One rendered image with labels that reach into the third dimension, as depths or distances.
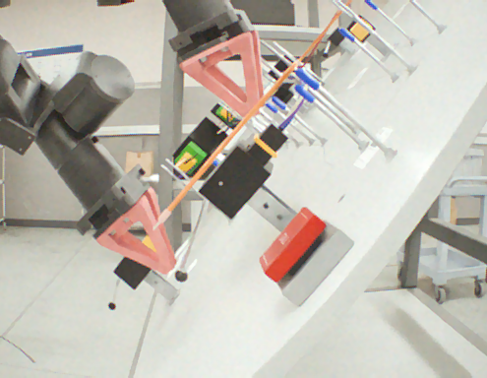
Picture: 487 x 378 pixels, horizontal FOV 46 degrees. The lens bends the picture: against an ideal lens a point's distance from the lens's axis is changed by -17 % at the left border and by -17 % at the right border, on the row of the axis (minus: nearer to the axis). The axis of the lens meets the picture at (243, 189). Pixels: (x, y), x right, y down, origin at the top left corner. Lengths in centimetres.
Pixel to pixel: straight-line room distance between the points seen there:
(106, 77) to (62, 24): 790
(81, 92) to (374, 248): 32
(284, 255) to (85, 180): 27
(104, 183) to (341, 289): 30
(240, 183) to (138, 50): 765
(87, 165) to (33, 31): 799
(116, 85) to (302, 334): 31
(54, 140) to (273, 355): 34
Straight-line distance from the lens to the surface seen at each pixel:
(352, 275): 41
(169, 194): 163
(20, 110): 61
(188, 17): 60
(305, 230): 43
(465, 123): 42
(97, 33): 836
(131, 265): 99
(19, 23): 871
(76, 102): 61
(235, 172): 62
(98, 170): 64
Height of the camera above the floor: 118
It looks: 5 degrees down
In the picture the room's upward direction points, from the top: straight up
